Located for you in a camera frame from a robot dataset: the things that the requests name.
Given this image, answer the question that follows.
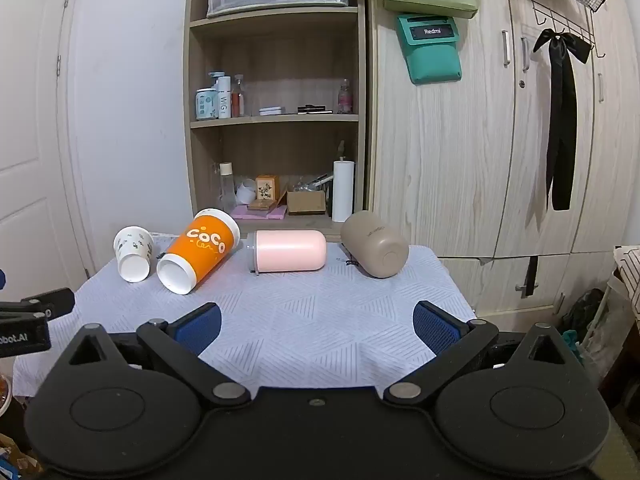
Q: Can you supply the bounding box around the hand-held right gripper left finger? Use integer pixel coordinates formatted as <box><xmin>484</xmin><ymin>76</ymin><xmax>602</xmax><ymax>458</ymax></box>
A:
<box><xmin>65</xmin><ymin>302</ymin><xmax>252</xmax><ymax>407</ymax></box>

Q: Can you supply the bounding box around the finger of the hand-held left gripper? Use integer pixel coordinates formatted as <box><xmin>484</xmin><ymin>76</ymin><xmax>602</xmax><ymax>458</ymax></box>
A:
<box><xmin>0</xmin><ymin>287</ymin><xmax>76</xmax><ymax>322</ymax></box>

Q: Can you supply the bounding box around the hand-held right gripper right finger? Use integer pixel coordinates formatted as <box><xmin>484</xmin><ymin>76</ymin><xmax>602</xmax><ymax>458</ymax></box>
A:
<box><xmin>384</xmin><ymin>301</ymin><xmax>577</xmax><ymax>407</ymax></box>

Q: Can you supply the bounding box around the orange paper cup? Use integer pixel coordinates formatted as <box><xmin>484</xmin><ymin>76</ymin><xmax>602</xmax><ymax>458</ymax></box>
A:
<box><xmin>156</xmin><ymin>208</ymin><xmax>242</xmax><ymax>295</ymax></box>

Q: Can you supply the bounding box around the small white floral paper cup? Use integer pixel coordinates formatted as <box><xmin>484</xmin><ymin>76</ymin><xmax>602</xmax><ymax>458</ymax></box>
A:
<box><xmin>113</xmin><ymin>226</ymin><xmax>155</xmax><ymax>283</ymax></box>

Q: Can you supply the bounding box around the beige tumbler cup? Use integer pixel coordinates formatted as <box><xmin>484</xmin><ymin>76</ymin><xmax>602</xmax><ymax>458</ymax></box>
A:
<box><xmin>341</xmin><ymin>211</ymin><xmax>410</xmax><ymax>279</ymax></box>

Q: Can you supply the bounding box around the pink tumbler cup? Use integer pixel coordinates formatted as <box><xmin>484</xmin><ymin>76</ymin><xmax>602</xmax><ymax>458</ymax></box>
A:
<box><xmin>248</xmin><ymin>230</ymin><xmax>328</xmax><ymax>277</ymax></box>

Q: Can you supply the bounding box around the white patterned table cloth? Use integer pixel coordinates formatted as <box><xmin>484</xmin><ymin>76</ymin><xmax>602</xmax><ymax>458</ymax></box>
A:
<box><xmin>12</xmin><ymin>232</ymin><xmax>478</xmax><ymax>402</ymax></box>

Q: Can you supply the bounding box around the pink flat pad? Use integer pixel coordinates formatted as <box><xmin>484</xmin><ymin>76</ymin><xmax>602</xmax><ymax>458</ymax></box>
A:
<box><xmin>230</xmin><ymin>204</ymin><xmax>288</xmax><ymax>220</ymax></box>

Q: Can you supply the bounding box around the clear bottle cream cap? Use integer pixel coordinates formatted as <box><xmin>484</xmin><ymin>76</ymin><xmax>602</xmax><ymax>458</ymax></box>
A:
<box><xmin>218</xmin><ymin>161</ymin><xmax>237</xmax><ymax>214</ymax></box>

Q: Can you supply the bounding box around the dark bag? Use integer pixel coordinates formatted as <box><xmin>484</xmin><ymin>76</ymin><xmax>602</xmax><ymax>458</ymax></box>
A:
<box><xmin>559</xmin><ymin>287</ymin><xmax>609</xmax><ymax>343</ymax></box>

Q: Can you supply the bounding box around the yellow floral box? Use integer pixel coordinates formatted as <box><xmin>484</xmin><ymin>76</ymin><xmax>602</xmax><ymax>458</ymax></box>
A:
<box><xmin>255</xmin><ymin>174</ymin><xmax>280</xmax><ymax>201</ymax></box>

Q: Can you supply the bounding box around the brown cardboard box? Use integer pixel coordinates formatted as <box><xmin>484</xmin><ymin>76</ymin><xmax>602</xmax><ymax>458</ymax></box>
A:
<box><xmin>286</xmin><ymin>189</ymin><xmax>329</xmax><ymax>216</ymax></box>

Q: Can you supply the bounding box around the white paper towel roll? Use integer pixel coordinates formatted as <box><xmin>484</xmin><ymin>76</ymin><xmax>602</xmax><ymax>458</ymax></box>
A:
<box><xmin>332</xmin><ymin>141</ymin><xmax>356</xmax><ymax>224</ymax></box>

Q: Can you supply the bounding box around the light wooden wardrobe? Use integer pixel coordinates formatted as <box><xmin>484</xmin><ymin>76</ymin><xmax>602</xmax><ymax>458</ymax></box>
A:
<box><xmin>366</xmin><ymin>0</ymin><xmax>640</xmax><ymax>322</ymax></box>

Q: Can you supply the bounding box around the white door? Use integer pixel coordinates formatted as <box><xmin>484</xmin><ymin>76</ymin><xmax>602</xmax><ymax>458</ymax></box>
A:
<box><xmin>0</xmin><ymin>0</ymin><xmax>97</xmax><ymax>291</ymax></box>

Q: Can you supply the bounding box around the white patterned basket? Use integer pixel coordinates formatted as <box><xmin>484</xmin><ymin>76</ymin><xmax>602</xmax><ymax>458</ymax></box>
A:
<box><xmin>607</xmin><ymin>244</ymin><xmax>640</xmax><ymax>333</ymax></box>

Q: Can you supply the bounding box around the teal drink can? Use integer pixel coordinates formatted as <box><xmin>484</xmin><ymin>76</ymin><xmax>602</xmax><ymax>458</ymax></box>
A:
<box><xmin>194</xmin><ymin>88</ymin><xmax>219</xmax><ymax>121</ymax></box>

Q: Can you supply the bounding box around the white tall bottle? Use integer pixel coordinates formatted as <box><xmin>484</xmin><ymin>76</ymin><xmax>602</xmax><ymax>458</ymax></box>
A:
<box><xmin>218</xmin><ymin>75</ymin><xmax>233</xmax><ymax>120</ymax></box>

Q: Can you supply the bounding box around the red liquid bottle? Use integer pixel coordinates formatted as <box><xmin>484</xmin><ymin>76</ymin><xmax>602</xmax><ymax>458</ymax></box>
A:
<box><xmin>231</xmin><ymin>74</ymin><xmax>246</xmax><ymax>119</ymax></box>

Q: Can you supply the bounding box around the pink small bottle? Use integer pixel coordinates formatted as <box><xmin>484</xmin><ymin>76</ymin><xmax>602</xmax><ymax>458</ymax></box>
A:
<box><xmin>337</xmin><ymin>78</ymin><xmax>354</xmax><ymax>115</ymax></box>

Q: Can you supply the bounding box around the black ribbon bow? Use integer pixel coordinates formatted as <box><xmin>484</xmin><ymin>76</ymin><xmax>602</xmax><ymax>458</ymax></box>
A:
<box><xmin>532</xmin><ymin>28</ymin><xmax>591</xmax><ymax>211</ymax></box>

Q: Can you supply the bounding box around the teal pouch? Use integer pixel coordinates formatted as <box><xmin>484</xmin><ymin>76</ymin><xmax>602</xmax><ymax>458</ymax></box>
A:
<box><xmin>396</xmin><ymin>12</ymin><xmax>464</xmax><ymax>85</ymax></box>

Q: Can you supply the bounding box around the wooden shelf unit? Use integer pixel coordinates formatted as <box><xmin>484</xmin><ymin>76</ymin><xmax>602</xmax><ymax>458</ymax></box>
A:
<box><xmin>184</xmin><ymin>0</ymin><xmax>369</xmax><ymax>227</ymax></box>

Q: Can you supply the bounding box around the black hanging strap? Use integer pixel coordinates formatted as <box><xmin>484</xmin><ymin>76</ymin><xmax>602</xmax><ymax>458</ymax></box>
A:
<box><xmin>516</xmin><ymin>255</ymin><xmax>540</xmax><ymax>297</ymax></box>

